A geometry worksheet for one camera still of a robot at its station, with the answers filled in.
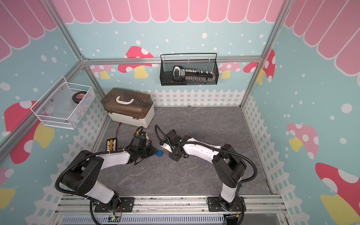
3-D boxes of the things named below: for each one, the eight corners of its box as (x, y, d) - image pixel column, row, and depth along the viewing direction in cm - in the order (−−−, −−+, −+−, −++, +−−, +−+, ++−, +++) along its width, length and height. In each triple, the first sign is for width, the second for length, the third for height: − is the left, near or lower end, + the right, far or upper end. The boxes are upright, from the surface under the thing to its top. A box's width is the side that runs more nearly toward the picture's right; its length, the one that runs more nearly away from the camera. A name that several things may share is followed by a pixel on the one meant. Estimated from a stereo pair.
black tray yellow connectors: (107, 153, 96) (105, 151, 94) (107, 141, 102) (106, 139, 100) (117, 150, 97) (116, 149, 95) (117, 139, 103) (116, 137, 101)
